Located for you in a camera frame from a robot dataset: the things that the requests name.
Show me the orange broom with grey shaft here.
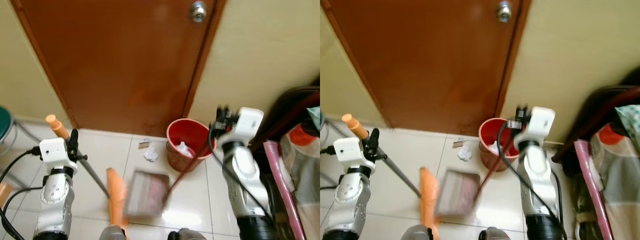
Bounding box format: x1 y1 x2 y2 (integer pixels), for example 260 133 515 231
45 114 130 239
341 113 441 240

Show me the grey dustpan with red handle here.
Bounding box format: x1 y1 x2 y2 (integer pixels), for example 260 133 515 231
123 131 221 219
433 134 517 217

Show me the red plastic waste bin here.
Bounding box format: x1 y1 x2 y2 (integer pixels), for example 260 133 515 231
479 118 521 172
166 118 217 173

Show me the teal patterned cloth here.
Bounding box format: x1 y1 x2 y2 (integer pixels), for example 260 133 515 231
308 106 321 132
614 104 640 147

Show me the green stool with grey legs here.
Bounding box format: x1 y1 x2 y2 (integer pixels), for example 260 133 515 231
0 106 42 147

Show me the orange round object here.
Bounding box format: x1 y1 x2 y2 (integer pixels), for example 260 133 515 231
289 125 317 147
598 124 626 147

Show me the beige translucent bag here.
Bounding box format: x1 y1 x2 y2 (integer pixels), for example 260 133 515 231
279 132 321 240
589 130 640 240

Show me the dark brown wooden furniture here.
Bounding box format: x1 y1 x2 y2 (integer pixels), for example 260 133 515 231
250 75 321 153
552 67 640 163

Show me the pink long board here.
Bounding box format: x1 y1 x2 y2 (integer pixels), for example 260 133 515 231
263 140 307 240
574 139 613 240

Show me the brown wooden door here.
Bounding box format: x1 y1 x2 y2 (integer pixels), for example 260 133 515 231
11 0 227 137
320 0 532 135

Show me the grey left robot foot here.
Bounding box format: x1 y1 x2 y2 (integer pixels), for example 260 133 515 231
99 225 127 240
400 225 432 240

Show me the grey robot foot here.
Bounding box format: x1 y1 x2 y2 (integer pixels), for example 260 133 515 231
167 228 208 240
477 227 511 240
99 225 127 240
400 225 432 240

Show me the silver round door knob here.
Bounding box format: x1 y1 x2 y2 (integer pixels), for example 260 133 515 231
496 1 513 23
190 1 208 24

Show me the grey right robot foot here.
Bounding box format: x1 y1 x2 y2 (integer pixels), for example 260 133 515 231
167 228 208 240
477 227 511 240

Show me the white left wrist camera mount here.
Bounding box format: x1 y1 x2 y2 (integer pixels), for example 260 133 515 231
333 136 376 173
39 137 78 173

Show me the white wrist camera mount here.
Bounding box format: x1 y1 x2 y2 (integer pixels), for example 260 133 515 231
39 137 78 173
515 106 556 147
227 107 264 148
333 136 376 173

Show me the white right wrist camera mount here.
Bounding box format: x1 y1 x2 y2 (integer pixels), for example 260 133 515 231
515 106 556 147
227 107 264 148

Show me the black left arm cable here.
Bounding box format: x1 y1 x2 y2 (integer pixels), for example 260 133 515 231
320 145 341 192
0 146 42 240

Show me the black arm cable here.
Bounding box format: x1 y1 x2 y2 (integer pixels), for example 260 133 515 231
0 146 42 240
496 121 569 238
208 126 275 223
320 145 341 192

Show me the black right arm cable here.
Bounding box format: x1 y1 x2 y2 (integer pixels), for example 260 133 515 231
496 121 569 238
208 126 275 223

